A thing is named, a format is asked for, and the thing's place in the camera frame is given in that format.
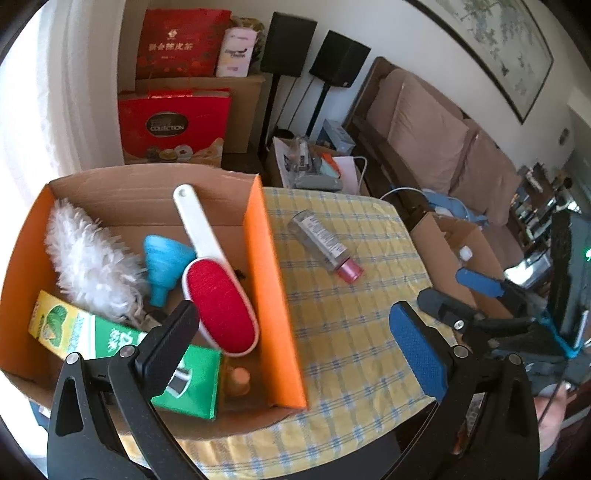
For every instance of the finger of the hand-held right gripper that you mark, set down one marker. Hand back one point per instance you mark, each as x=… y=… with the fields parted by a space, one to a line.
x=443 y=307
x=478 y=282

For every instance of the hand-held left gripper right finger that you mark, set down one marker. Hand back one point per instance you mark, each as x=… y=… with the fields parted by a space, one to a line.
x=415 y=353

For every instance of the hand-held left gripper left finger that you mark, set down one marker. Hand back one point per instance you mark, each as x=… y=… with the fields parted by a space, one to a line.
x=171 y=339

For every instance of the green toothpaste box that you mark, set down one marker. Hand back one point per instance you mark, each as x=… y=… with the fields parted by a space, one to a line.
x=111 y=337

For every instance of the red lint brush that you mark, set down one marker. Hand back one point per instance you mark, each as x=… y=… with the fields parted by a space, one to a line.
x=217 y=300

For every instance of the blue collapsible funnel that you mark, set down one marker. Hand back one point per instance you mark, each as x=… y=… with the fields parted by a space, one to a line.
x=164 y=263

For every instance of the cork stopper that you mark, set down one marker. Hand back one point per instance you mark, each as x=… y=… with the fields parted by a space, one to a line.
x=241 y=381

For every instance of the white fluffy duster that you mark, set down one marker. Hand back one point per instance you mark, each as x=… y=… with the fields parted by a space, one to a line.
x=87 y=258

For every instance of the orange cardboard box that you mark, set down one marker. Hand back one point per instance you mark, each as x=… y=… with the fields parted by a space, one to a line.
x=272 y=277

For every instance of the person's right hand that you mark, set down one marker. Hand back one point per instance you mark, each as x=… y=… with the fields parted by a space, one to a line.
x=554 y=420

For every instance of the clear bottle with white cap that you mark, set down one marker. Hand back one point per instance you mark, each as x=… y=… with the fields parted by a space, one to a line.
x=467 y=254

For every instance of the open brown cardboard box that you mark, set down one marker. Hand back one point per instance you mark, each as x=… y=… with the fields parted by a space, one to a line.
x=434 y=240

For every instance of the yellow checked tablecloth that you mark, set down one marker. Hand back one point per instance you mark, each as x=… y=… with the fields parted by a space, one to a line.
x=351 y=332

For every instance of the light blue cloth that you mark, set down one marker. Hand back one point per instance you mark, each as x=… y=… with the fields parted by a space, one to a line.
x=455 y=207

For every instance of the shelf with small items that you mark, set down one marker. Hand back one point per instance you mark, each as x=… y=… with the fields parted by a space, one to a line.
x=540 y=198

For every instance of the clear bottle with pink cap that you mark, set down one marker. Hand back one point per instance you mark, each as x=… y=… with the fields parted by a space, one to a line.
x=323 y=242

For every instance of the brown sofa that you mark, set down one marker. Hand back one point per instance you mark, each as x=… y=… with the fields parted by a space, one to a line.
x=429 y=134

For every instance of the cardboard box of clutter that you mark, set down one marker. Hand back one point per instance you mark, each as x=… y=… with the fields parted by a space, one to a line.
x=304 y=166

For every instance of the white and blue box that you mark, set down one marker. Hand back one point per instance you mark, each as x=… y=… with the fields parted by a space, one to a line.
x=337 y=136

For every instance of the red gift bag brown label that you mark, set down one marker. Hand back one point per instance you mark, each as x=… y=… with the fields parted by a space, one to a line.
x=171 y=124

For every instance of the black speaker stand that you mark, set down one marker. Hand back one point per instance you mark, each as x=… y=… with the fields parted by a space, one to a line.
x=318 y=110
x=270 y=115

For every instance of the large brown cardboard box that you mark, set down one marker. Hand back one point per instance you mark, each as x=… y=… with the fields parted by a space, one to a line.
x=244 y=115

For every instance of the framed ink painting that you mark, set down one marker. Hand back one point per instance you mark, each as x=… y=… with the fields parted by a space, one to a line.
x=498 y=41

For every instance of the white curtain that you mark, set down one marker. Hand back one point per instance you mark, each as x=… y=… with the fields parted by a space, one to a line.
x=87 y=92

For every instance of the black speaker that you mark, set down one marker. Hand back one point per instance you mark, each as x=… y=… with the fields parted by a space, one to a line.
x=288 y=44
x=339 y=57

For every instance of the white tissue roll pack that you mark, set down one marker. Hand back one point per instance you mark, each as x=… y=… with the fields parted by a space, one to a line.
x=235 y=53

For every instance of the red gift bag gold flowers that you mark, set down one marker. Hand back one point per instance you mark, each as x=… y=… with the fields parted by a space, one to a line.
x=180 y=44

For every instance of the gold patterned bag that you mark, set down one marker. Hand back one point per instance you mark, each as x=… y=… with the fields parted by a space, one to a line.
x=258 y=37

